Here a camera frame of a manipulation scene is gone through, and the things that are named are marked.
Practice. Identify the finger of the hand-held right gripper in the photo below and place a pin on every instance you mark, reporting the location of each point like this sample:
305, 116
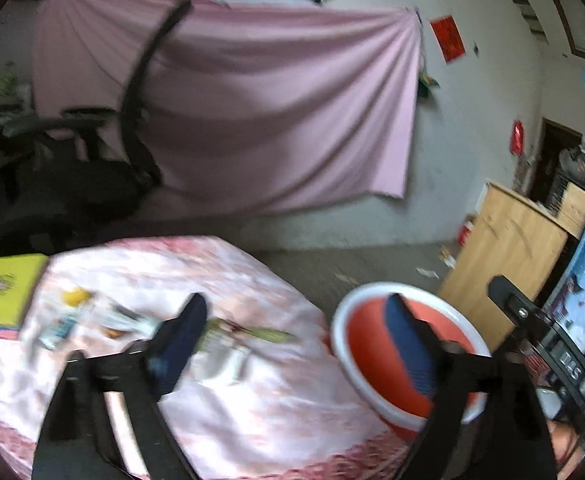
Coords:
514, 302

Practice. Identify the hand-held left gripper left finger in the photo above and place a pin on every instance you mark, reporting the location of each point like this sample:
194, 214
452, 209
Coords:
177, 345

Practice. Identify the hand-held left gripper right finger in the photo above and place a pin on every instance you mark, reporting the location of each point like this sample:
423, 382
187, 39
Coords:
412, 355

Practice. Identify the orange white plastic basin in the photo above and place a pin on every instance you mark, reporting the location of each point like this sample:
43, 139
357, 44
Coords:
367, 340

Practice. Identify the white packet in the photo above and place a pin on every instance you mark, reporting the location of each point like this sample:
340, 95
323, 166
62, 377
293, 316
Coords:
227, 365

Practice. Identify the green white wrapper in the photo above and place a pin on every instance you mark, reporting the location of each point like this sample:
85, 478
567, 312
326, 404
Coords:
267, 335

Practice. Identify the small yellow block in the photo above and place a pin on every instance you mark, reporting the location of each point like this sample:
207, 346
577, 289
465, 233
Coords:
75, 296

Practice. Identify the blue white wrapper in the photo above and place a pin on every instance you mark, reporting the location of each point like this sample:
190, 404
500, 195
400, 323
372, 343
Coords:
60, 331

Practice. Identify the person's right hand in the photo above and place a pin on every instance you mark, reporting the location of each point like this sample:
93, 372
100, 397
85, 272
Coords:
564, 442

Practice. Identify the wooden cabinet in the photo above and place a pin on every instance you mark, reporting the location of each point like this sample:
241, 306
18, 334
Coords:
507, 255

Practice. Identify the red white floor item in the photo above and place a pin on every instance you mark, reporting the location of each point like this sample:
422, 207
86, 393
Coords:
467, 230

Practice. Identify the small wooden panel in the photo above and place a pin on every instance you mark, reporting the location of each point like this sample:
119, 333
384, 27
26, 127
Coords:
574, 210

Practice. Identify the floral pink tablecloth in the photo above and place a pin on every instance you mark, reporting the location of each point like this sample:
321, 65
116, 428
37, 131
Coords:
272, 410

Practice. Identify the grey metal pot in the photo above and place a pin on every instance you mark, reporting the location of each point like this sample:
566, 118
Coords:
577, 160

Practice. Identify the red hanging ornament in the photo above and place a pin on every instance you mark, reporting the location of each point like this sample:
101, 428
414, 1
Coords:
517, 136

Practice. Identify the black office chair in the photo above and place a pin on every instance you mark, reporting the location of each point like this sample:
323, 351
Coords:
92, 185

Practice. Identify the yellow book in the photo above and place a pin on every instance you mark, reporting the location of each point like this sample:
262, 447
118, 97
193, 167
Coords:
2, 287

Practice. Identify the green hanging item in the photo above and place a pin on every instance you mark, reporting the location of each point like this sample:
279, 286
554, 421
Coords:
428, 85

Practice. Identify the dark door frame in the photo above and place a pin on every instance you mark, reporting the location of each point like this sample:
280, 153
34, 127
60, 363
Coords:
552, 160

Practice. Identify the pink wall cloth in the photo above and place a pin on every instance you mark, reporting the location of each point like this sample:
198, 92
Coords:
272, 110

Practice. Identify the red paper wall decoration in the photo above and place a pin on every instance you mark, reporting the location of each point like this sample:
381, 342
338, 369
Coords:
447, 39

